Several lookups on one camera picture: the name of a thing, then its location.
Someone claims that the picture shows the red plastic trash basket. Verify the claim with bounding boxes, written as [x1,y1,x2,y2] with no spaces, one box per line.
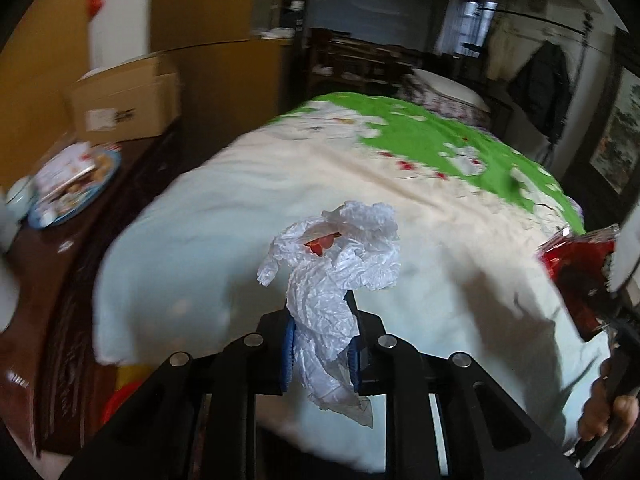
[101,376,145,425]

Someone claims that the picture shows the white lidded ceramic bowl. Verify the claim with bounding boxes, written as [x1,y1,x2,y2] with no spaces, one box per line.
[6,176,36,222]

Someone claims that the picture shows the dark wooden side table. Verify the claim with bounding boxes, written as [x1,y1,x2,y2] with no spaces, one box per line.
[1,120,183,455]

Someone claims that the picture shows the framed landscape painting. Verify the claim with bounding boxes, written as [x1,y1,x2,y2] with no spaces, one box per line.
[590,68,639,194]

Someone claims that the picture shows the white plastic bag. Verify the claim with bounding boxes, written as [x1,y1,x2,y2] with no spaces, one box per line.
[257,200,400,428]

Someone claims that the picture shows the white thermos jug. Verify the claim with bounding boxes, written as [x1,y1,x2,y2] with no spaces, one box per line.
[0,257,20,333]

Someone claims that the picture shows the floral pillow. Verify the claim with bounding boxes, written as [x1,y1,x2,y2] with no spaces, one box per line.
[397,68,491,130]

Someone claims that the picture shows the white ceramic mug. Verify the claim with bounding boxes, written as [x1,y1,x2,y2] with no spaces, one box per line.
[0,198,20,252]

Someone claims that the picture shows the black hanging jacket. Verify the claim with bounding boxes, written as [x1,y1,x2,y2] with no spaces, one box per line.
[506,41,572,143]

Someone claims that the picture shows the pink snack package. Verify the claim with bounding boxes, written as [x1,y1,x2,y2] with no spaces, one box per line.
[34,142,96,200]

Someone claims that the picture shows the blue snack plate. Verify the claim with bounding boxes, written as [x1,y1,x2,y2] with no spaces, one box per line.
[27,145,122,230]

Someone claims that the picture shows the cartoon print bed quilt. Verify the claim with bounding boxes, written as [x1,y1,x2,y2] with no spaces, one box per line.
[93,93,608,448]

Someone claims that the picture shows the brown cardboard box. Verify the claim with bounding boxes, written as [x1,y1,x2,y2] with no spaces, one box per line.
[67,54,181,144]

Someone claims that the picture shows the person's right hand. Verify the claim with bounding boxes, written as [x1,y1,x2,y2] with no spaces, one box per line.
[578,359,639,448]

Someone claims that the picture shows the red snack bag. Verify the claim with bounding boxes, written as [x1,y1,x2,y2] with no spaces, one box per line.
[537,223,620,342]

